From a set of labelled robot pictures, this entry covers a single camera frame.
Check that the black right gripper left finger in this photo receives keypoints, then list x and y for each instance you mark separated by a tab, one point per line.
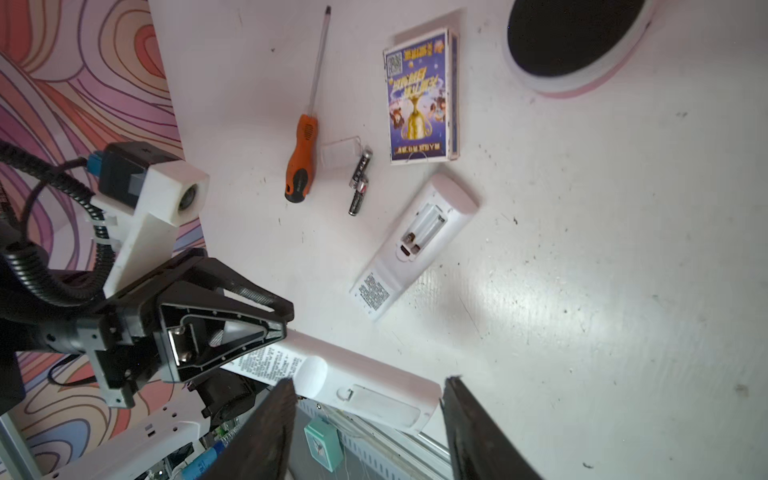
261	448

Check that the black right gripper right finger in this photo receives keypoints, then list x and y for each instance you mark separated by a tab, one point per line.
478	448

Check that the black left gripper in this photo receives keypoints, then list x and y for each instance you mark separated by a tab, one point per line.
184	319

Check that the white remote with coloured buttons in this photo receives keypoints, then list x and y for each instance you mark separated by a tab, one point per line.
344	380

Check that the orange handled screwdriver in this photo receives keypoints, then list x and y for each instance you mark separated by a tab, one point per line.
300	168

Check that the white remote control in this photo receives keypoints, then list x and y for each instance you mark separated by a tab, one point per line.
436	215

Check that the white battery cover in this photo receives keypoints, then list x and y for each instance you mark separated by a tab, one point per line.
341	154

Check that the purple printed card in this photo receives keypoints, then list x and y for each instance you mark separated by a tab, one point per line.
421	78

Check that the pink round black-top pad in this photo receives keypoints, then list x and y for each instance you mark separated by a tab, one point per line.
563	49

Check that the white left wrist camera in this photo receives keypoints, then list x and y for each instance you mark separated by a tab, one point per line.
146	195

